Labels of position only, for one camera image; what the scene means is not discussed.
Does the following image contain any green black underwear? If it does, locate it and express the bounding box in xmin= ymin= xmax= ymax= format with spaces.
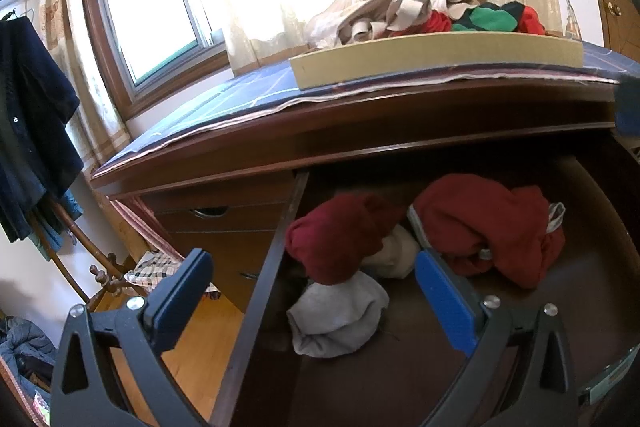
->
xmin=452 ymin=2 xmax=523 ymax=32

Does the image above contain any light pink underwear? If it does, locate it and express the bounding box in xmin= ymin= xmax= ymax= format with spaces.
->
xmin=304 ymin=0 xmax=381 ymax=51

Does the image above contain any cream underwear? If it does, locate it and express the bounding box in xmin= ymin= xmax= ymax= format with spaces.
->
xmin=360 ymin=224 xmax=421 ymax=279

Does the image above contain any colourful patterned bag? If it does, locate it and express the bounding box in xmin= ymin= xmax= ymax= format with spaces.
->
xmin=27 ymin=389 xmax=53 ymax=427

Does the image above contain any grey white underwear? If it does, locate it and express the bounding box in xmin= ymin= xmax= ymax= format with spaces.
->
xmin=286 ymin=271 xmax=390 ymax=358

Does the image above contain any wide wooden drawer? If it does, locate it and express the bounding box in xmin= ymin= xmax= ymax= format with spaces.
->
xmin=210 ymin=127 xmax=640 ymax=427

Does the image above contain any window with brown frame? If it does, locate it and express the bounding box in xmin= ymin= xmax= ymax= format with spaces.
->
xmin=82 ymin=0 xmax=231 ymax=118

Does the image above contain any blue checked tablecloth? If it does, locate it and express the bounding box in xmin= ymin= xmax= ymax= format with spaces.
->
xmin=92 ymin=39 xmax=640 ymax=180

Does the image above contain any red underwear grey waistband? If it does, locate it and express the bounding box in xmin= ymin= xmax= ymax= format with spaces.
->
xmin=407 ymin=173 xmax=567 ymax=290

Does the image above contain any teal hanging garment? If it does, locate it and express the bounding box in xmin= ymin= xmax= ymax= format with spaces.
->
xmin=27 ymin=189 xmax=85 ymax=263

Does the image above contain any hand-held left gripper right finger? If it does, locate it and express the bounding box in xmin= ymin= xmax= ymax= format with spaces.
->
xmin=414 ymin=249 xmax=582 ymax=427

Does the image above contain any small wooden drawer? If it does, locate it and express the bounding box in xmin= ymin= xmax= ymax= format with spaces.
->
xmin=145 ymin=202 xmax=296 ymax=235
xmin=170 ymin=231 xmax=283 ymax=315

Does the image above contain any wooden coat rack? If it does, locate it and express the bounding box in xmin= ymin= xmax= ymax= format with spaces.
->
xmin=30 ymin=199 xmax=151 ymax=313

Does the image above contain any beige underwear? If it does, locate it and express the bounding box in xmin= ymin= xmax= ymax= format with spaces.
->
xmin=385 ymin=0 xmax=433 ymax=32
xmin=337 ymin=0 xmax=396 ymax=45

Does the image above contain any dark wooden desk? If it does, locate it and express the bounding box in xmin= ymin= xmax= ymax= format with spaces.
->
xmin=90 ymin=79 xmax=640 ymax=315

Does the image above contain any plaid cloth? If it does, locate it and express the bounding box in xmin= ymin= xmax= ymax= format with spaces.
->
xmin=124 ymin=251 xmax=222 ymax=300

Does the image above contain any dark blue hanging jacket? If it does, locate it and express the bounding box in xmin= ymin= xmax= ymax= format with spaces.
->
xmin=0 ymin=17 xmax=84 ymax=244

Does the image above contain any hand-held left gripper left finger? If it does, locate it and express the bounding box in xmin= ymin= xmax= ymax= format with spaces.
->
xmin=49 ymin=248 xmax=216 ymax=427

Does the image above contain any shallow cardboard tray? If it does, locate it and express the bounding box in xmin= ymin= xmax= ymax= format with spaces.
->
xmin=290 ymin=29 xmax=585 ymax=90

